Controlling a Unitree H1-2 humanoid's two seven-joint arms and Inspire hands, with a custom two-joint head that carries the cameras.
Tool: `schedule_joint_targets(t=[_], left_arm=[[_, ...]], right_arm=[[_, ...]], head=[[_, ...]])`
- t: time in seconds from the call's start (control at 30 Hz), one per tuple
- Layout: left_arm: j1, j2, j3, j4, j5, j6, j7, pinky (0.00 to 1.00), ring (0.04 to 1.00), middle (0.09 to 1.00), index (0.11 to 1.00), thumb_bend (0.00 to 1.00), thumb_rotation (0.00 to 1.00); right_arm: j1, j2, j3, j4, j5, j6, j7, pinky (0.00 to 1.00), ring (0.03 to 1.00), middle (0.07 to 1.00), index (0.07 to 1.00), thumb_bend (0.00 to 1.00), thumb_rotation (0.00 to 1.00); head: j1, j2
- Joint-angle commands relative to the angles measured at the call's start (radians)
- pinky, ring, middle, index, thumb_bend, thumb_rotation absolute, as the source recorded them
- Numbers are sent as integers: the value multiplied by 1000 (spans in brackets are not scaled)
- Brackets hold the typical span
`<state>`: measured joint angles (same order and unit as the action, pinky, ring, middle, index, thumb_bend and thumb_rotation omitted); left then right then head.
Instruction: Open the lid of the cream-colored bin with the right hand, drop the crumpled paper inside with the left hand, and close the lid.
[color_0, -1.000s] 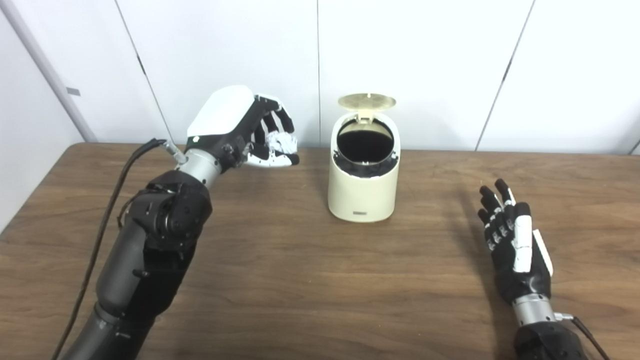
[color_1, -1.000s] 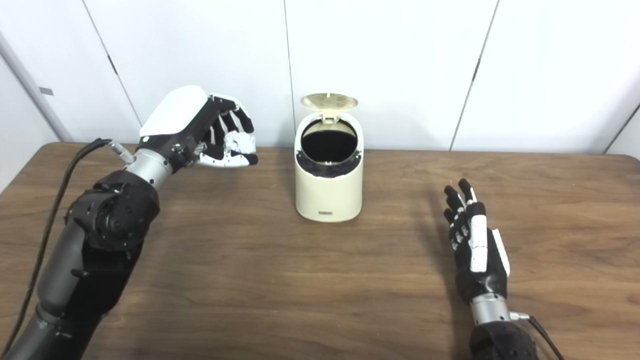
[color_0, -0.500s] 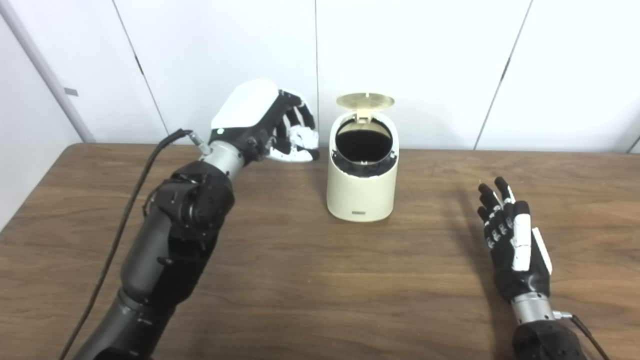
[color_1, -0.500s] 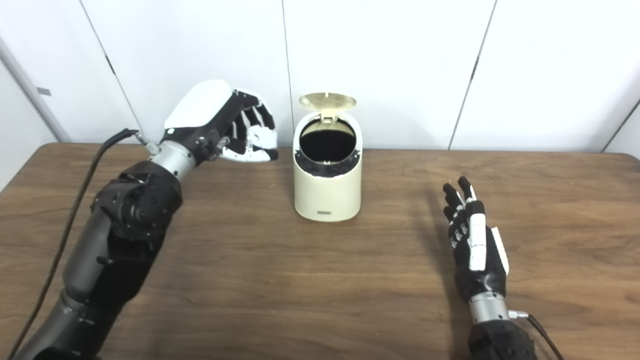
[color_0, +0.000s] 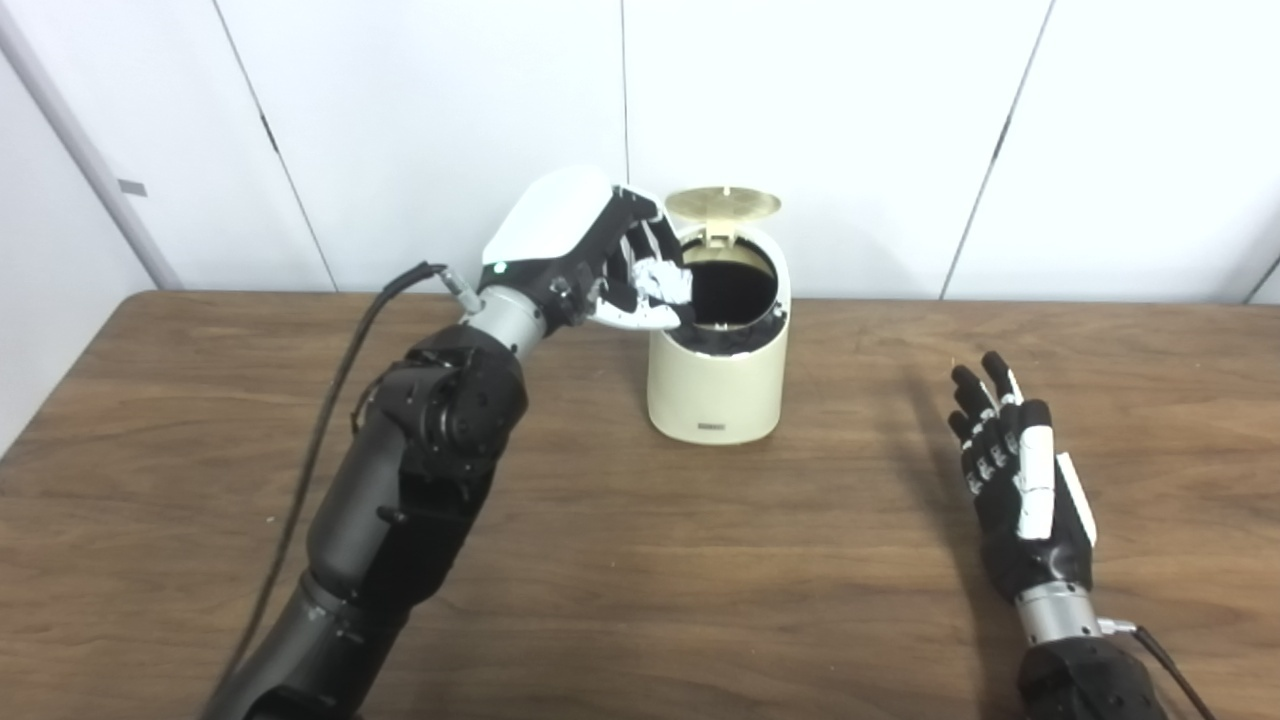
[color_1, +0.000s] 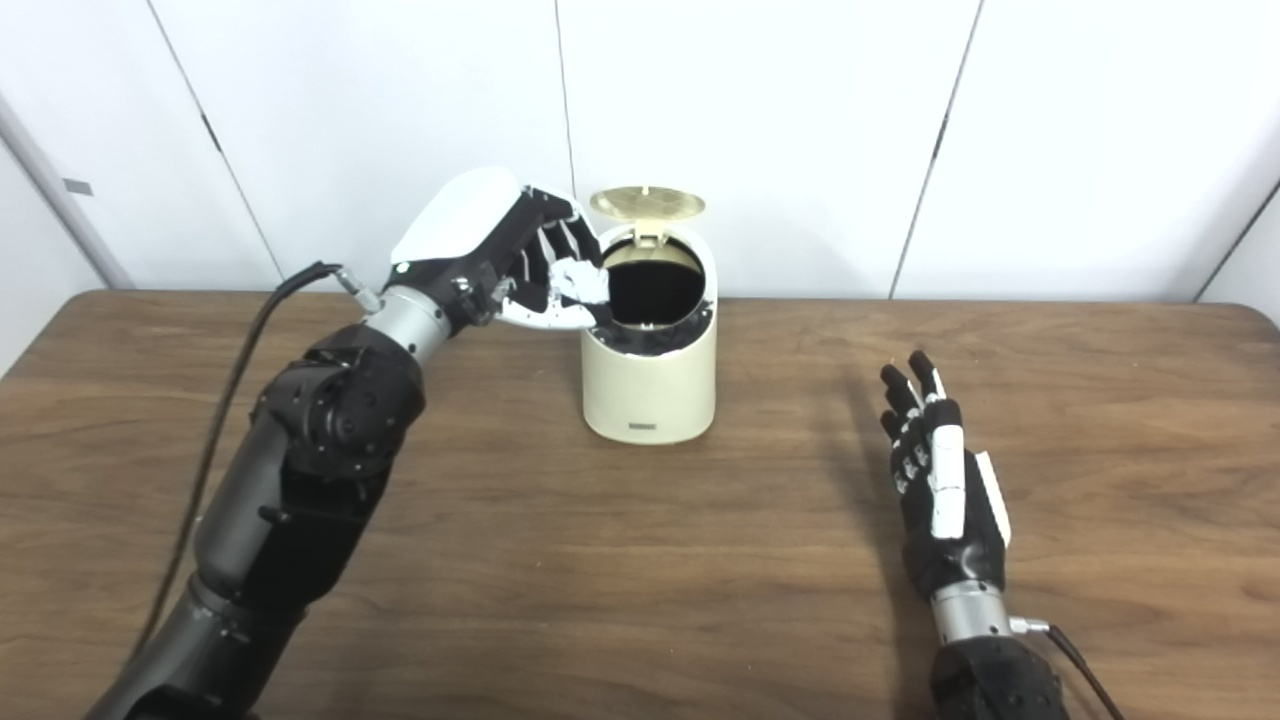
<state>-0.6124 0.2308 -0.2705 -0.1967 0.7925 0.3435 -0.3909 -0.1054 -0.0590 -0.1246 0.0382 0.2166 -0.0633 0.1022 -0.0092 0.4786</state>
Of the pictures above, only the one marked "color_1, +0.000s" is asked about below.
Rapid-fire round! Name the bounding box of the white and black left hand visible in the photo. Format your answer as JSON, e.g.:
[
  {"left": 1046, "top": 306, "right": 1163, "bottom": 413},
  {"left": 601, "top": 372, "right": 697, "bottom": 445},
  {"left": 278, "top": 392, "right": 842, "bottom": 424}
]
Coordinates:
[{"left": 388, "top": 166, "right": 613, "bottom": 331}]

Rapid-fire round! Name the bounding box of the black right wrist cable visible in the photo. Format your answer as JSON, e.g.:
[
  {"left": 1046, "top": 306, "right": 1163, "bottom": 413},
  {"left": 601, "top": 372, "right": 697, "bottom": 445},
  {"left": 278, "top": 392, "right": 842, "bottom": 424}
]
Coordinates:
[{"left": 1010, "top": 618, "right": 1126, "bottom": 720}]

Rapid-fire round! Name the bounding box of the round cream bin lid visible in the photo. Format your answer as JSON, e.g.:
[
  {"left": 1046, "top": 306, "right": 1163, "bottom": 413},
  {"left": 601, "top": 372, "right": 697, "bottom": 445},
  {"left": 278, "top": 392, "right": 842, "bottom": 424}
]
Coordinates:
[{"left": 589, "top": 185, "right": 706, "bottom": 249}]

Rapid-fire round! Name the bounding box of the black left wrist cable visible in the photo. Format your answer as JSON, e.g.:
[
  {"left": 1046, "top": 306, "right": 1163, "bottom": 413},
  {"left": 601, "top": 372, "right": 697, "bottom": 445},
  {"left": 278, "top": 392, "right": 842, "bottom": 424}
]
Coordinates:
[{"left": 130, "top": 261, "right": 386, "bottom": 661}]

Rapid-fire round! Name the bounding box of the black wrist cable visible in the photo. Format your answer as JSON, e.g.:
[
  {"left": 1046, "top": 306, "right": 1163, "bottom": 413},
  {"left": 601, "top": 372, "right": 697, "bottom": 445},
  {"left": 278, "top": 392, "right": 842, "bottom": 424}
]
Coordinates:
[
  {"left": 130, "top": 261, "right": 386, "bottom": 661},
  {"left": 1010, "top": 618, "right": 1126, "bottom": 720}
]

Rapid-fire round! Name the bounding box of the white paper ball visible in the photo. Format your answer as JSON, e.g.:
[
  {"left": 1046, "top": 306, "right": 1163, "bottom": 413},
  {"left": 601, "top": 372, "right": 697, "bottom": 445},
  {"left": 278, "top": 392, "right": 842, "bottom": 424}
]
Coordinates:
[{"left": 550, "top": 258, "right": 608, "bottom": 306}]

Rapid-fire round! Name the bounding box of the grey wall corner post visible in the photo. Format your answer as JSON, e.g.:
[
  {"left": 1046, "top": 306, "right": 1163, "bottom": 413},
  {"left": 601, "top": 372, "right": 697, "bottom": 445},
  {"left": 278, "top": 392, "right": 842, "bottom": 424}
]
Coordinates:
[{"left": 0, "top": 90, "right": 134, "bottom": 291}]

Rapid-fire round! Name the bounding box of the cream-colored bin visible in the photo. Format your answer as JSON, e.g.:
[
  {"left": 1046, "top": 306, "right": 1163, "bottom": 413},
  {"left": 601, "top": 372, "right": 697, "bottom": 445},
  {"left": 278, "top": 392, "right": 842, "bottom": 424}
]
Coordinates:
[{"left": 581, "top": 222, "right": 718, "bottom": 445}]

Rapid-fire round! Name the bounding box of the white and black right hand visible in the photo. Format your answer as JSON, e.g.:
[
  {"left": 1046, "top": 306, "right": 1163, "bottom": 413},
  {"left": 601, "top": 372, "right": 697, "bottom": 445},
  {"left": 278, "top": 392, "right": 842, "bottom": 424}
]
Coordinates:
[{"left": 879, "top": 350, "right": 1011, "bottom": 601}]

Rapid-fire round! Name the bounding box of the black bin liner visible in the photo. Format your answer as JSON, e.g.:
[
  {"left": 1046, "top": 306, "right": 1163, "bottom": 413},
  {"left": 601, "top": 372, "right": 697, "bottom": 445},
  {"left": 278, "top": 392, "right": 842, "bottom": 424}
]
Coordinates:
[{"left": 590, "top": 240, "right": 716, "bottom": 356}]

